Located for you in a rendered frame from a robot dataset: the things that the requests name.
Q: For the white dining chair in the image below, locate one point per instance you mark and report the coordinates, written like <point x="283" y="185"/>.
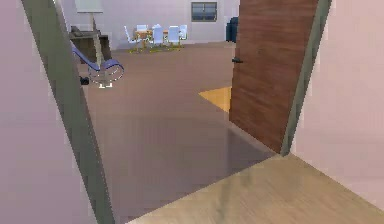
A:
<point x="183" y="31"/>
<point x="173" y="35"/>
<point x="157" y="36"/>
<point x="130" y="38"/>
<point x="142" y="27"/>
<point x="156" y="26"/>

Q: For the blue lounge chair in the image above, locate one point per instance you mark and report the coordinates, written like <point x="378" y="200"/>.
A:
<point x="106" y="68"/>

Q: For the brown wooden room door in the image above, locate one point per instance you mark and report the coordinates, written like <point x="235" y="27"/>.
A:
<point x="270" y="66"/>

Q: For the small black object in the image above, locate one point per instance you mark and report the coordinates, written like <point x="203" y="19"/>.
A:
<point x="84" y="80"/>

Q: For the dark brown wooden desk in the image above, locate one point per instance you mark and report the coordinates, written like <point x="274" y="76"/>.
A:
<point x="87" y="45"/>

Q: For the dark framed window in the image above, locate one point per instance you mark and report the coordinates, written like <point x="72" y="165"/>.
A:
<point x="204" y="11"/>

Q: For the white floor lamp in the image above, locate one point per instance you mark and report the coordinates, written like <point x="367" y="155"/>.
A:
<point x="95" y="33"/>

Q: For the dark blue armchair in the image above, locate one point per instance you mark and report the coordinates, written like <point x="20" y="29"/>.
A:
<point x="232" y="30"/>

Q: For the wooden dining table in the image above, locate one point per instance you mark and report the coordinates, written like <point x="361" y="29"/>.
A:
<point x="144" y="33"/>

